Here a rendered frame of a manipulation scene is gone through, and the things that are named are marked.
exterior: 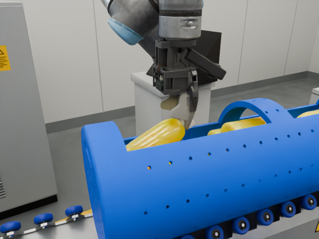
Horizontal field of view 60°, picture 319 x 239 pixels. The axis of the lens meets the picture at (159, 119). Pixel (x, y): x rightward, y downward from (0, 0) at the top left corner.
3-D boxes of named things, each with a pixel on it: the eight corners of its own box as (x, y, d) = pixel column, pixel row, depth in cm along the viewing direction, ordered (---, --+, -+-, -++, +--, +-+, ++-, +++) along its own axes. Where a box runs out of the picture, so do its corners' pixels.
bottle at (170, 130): (131, 177, 69) (191, 136, 72) (128, 176, 63) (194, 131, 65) (116, 154, 71) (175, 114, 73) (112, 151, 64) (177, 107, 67)
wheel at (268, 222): (252, 209, 71) (258, 209, 69) (267, 205, 73) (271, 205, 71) (258, 227, 70) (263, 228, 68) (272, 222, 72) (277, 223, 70)
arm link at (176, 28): (189, 13, 64) (211, 16, 56) (188, 35, 66) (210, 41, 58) (153, 14, 61) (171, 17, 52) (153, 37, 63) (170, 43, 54)
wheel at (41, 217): (32, 215, 68) (32, 223, 67) (51, 210, 69) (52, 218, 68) (34, 218, 72) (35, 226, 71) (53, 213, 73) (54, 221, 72)
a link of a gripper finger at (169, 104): (157, 118, 72) (159, 87, 67) (177, 115, 74) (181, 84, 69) (161, 125, 70) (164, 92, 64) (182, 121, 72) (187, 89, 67)
